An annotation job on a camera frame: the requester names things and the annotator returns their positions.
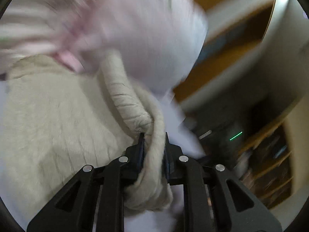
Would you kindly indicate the wooden door frame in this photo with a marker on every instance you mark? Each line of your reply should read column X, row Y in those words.
column 242, row 37

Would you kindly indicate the cream cable knit sweater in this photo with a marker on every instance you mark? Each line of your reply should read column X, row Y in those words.
column 56, row 121

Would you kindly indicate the wooden shelf unit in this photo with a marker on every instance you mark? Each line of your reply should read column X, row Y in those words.
column 269, row 174

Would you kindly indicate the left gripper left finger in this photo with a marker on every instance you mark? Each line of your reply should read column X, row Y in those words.
column 93, row 198

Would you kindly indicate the pink patterned pillow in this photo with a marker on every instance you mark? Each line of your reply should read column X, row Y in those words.
column 159, row 40

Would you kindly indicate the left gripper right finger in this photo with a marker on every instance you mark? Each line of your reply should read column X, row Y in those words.
column 214, row 199

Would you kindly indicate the black device with green light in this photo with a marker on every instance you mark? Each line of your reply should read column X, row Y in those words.
column 220, row 139

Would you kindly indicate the white bed sheet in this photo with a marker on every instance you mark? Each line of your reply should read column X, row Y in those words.
column 147, row 221

